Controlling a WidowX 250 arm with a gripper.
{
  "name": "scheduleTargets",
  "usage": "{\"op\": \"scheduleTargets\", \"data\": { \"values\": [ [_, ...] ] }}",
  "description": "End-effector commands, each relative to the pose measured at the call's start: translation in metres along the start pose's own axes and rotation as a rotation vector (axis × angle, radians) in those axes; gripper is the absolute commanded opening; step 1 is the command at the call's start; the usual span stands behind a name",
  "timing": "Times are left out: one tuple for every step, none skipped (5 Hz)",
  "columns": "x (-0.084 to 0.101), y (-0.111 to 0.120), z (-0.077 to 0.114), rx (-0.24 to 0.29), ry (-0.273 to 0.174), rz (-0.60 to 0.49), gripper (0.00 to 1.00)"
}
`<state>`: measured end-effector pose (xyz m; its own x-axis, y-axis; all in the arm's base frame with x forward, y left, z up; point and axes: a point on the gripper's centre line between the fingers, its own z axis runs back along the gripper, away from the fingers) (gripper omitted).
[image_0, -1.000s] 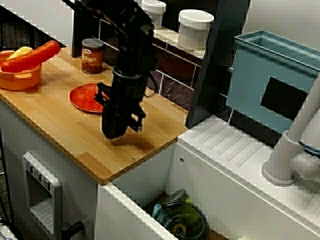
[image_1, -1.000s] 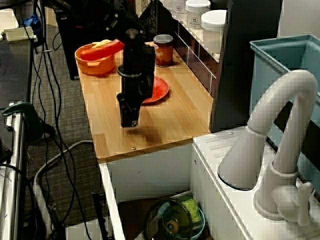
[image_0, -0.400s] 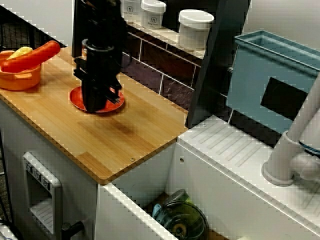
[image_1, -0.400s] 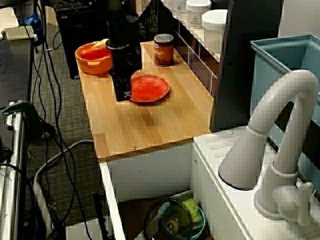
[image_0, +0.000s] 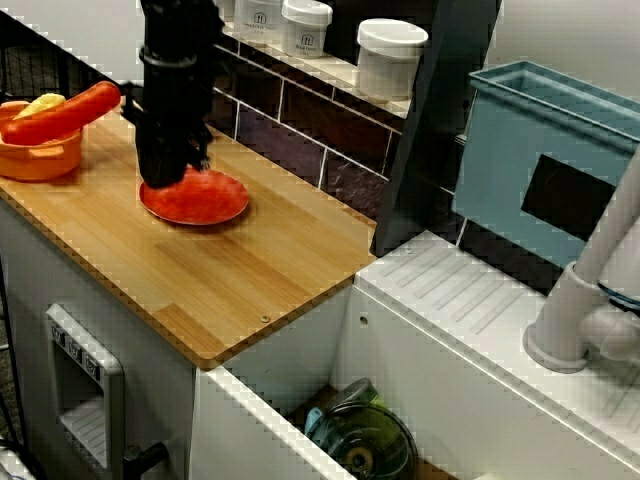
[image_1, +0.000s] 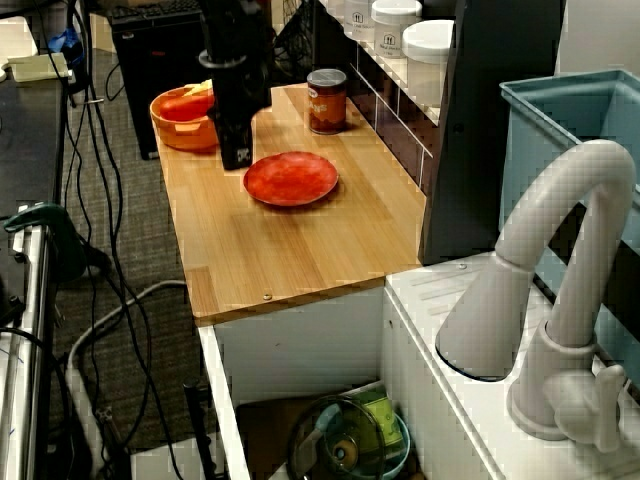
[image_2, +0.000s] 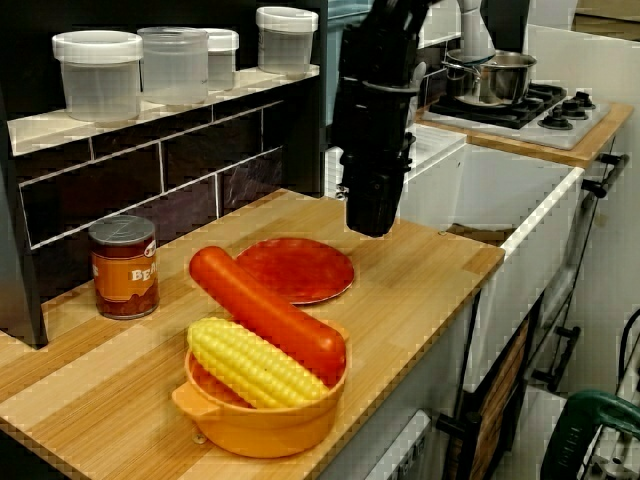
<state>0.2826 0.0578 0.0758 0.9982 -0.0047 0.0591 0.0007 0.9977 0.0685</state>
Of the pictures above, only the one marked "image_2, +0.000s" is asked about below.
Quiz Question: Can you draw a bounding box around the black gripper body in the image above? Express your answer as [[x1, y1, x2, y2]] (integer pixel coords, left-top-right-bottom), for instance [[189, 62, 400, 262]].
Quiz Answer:
[[330, 79, 419, 175]]

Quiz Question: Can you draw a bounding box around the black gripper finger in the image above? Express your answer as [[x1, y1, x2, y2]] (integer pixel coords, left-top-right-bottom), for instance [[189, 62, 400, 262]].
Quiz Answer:
[[382, 172, 404, 235], [345, 170, 384, 239]]

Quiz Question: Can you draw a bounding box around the red toy sausage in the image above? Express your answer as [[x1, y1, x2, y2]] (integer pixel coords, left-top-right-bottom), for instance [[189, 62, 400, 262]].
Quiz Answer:
[[188, 245, 349, 386]]

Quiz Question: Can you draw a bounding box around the red toy plate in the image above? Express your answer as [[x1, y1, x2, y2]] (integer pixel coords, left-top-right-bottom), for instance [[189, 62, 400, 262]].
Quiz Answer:
[[234, 237, 356, 306]]

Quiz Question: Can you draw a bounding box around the white toy sink unit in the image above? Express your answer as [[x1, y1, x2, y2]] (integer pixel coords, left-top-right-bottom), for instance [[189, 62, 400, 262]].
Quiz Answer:
[[324, 122, 586, 401]]

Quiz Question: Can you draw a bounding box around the white lidded plastic jar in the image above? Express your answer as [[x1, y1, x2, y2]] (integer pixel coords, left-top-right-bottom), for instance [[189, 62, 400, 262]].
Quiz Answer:
[[51, 29, 145, 124], [204, 28, 240, 94], [255, 6, 320, 81]]

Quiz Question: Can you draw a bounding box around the toy stove top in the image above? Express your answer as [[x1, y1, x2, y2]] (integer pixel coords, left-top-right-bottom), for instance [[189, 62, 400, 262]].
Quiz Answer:
[[422, 82, 614, 151]]

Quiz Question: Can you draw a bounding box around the steel cooking pot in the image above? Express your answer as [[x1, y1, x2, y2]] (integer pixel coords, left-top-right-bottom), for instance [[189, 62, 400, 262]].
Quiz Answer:
[[441, 48, 540, 109]]

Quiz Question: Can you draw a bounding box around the white toy kitchen cabinet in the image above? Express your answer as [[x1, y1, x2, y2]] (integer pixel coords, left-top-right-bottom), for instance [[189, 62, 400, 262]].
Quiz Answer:
[[314, 294, 481, 480]]

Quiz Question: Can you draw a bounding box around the yellow toy corn cob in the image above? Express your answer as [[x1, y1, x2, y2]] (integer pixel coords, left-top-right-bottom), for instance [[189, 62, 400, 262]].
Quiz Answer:
[[187, 317, 331, 411]]

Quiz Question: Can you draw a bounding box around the clear lidded plastic jar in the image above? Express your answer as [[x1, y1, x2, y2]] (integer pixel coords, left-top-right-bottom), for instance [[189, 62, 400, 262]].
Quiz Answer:
[[137, 26, 210, 105]]

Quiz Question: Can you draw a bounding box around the cream shelf ledge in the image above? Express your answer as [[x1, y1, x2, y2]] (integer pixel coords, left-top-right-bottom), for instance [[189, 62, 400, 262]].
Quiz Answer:
[[7, 64, 321, 156]]

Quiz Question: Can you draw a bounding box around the wood grain cabinet door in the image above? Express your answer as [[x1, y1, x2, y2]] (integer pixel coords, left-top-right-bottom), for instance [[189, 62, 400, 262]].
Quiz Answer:
[[469, 317, 532, 480]]

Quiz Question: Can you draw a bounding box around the orange toy pot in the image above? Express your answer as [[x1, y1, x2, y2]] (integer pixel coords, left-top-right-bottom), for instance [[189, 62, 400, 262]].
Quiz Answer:
[[170, 319, 352, 460]]

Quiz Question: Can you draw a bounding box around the grey dispenser panel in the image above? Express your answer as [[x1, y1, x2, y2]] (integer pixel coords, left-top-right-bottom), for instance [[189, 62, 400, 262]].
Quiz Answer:
[[384, 409, 432, 480]]

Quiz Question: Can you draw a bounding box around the brown toy bean can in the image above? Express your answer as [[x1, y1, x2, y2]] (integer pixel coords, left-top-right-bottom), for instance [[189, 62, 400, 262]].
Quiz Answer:
[[88, 214, 161, 321]]

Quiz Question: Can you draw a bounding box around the dark tile backsplash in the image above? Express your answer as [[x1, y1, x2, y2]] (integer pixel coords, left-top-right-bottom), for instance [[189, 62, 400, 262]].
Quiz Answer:
[[12, 42, 451, 301]]

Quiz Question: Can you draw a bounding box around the black oven handle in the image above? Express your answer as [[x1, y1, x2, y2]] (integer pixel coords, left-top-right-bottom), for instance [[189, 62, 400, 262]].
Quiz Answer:
[[581, 152, 631, 200]]

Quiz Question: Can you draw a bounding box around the black drawer handle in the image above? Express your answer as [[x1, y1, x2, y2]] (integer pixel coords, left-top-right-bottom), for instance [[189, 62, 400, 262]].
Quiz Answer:
[[531, 324, 583, 393]]

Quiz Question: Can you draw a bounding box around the black cabinet handle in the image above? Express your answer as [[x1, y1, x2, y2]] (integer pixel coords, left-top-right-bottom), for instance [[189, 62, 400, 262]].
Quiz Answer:
[[435, 409, 484, 451]]

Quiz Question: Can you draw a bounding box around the black cable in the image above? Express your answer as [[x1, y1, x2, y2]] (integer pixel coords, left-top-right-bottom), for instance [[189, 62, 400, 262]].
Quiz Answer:
[[617, 307, 640, 386]]

